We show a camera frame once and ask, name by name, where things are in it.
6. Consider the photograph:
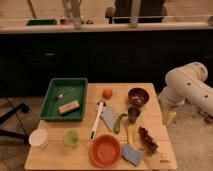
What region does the green cucumber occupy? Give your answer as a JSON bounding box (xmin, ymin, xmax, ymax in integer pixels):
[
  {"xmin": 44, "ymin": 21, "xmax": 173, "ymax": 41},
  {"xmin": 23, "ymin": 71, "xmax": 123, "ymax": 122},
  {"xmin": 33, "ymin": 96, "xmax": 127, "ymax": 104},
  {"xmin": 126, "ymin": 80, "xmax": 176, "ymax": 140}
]
[{"xmin": 113, "ymin": 113, "xmax": 127, "ymax": 134}]

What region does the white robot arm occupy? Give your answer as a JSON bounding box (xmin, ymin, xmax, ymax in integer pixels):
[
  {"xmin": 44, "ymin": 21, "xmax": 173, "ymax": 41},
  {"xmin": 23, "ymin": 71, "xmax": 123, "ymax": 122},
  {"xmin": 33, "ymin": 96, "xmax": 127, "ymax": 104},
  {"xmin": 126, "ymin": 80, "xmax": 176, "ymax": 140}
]
[{"xmin": 158, "ymin": 62, "xmax": 213, "ymax": 126}]

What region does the orange fruit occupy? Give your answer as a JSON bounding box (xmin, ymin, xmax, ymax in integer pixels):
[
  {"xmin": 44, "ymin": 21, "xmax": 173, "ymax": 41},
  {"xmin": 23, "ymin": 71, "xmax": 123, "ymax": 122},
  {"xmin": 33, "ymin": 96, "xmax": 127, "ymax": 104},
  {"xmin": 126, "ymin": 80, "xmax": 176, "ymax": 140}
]
[{"xmin": 102, "ymin": 88, "xmax": 113, "ymax": 99}]

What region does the blue sponge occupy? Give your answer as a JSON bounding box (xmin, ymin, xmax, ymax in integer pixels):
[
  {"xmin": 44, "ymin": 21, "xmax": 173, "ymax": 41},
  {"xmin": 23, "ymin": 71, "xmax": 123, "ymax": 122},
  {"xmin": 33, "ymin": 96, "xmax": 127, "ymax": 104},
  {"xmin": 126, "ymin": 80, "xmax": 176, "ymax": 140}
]
[{"xmin": 121, "ymin": 144, "xmax": 142, "ymax": 166}]

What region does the green tray on counter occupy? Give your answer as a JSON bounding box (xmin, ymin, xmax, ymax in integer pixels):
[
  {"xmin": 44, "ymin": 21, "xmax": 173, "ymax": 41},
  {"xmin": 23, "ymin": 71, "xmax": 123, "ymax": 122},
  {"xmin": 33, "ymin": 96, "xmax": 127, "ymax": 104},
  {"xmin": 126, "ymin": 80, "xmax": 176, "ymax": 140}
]
[{"xmin": 26, "ymin": 19, "xmax": 57, "ymax": 26}]

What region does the dark maroon bowl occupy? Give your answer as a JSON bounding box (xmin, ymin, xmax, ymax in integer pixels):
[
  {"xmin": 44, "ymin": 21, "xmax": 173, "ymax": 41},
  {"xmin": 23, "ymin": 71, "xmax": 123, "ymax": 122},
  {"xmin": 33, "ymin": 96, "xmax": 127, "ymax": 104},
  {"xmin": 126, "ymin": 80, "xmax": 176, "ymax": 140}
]
[{"xmin": 128, "ymin": 88, "xmax": 149, "ymax": 107}]

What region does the dark grey cup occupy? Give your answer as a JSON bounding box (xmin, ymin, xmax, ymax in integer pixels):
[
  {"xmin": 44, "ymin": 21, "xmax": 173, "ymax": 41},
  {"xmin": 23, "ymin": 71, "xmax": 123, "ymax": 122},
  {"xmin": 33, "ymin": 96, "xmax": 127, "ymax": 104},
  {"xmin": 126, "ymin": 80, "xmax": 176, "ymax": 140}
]
[{"xmin": 128, "ymin": 107, "xmax": 140, "ymax": 124}]

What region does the dark chair in background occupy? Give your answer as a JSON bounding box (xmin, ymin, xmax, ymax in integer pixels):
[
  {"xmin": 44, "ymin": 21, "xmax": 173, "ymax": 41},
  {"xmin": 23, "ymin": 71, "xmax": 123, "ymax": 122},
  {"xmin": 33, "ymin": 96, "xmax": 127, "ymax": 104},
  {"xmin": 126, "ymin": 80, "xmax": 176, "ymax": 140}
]
[{"xmin": 105, "ymin": 0, "xmax": 167, "ymax": 24}]

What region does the brown grape bunch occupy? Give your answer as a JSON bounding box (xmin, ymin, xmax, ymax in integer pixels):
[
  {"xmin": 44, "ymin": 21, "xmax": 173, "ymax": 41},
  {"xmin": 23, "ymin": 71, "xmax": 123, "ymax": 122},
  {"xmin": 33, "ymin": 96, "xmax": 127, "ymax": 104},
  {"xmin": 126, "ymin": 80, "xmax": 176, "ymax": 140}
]
[{"xmin": 138, "ymin": 127, "xmax": 158, "ymax": 155}]

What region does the yellow banana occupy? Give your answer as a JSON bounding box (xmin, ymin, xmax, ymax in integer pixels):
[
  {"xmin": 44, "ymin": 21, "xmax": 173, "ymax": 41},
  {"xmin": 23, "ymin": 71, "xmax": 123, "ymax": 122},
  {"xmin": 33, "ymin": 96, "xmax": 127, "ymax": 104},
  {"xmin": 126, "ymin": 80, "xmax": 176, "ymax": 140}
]
[{"xmin": 126, "ymin": 123, "xmax": 135, "ymax": 145}]

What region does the black office chair base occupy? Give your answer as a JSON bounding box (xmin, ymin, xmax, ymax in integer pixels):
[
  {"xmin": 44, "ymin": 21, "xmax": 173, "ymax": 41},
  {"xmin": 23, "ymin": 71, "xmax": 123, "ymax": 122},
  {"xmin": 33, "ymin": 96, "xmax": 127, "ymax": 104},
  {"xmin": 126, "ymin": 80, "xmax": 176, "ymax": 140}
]
[{"xmin": 0, "ymin": 103, "xmax": 29, "ymax": 144}]

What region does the metal spoon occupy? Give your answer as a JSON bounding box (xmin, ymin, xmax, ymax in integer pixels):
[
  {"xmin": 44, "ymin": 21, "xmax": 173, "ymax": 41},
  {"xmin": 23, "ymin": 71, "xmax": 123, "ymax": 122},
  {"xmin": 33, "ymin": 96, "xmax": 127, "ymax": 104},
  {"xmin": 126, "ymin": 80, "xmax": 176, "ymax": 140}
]
[{"xmin": 55, "ymin": 87, "xmax": 74, "ymax": 100}]

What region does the grey blue cloth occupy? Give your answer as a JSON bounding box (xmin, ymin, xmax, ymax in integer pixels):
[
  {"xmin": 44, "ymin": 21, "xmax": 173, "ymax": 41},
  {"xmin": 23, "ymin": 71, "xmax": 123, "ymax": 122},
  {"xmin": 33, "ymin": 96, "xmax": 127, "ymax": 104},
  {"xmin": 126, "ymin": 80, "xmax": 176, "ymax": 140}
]
[{"xmin": 99, "ymin": 106, "xmax": 116, "ymax": 132}]

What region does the orange bowl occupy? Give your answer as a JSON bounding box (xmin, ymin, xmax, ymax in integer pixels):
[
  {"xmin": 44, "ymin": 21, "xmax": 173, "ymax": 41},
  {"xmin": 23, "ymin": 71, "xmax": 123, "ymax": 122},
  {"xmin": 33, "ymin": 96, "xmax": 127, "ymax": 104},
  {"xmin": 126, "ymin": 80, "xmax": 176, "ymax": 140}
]
[{"xmin": 89, "ymin": 135, "xmax": 121, "ymax": 168}]

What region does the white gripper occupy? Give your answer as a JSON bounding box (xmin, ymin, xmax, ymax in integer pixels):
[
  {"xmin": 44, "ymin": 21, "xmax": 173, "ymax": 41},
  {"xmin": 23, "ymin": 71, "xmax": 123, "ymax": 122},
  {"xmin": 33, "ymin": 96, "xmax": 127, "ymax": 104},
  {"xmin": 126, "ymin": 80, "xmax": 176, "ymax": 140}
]
[{"xmin": 158, "ymin": 94, "xmax": 179, "ymax": 126}]

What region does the wooden block brush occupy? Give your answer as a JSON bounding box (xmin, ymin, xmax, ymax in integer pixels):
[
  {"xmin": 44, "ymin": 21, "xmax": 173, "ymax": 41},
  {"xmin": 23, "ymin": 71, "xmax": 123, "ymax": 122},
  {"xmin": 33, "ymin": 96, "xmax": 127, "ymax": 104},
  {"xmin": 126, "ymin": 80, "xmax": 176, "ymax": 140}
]
[{"xmin": 58, "ymin": 100, "xmax": 80, "ymax": 115}]

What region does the green plastic tray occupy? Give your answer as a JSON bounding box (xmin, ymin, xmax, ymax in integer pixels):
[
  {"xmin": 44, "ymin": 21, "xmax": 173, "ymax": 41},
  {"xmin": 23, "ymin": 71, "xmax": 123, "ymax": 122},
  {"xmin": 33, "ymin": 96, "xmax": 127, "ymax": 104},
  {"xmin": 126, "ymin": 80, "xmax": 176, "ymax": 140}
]
[{"xmin": 39, "ymin": 78, "xmax": 88, "ymax": 122}]

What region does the white cup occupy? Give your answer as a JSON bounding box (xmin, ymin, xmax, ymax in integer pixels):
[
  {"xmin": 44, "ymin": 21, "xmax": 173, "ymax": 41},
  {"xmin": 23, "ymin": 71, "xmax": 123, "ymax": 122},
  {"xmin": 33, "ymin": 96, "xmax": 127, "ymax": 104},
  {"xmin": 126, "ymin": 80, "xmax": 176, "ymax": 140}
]
[{"xmin": 29, "ymin": 129, "xmax": 49, "ymax": 149}]

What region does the light green cup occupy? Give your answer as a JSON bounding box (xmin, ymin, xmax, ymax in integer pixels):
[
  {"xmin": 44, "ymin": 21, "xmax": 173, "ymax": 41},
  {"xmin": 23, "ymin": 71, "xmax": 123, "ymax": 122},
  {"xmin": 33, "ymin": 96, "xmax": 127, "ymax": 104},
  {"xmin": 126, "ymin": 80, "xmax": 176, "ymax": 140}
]
[{"xmin": 64, "ymin": 130, "xmax": 79, "ymax": 148}]

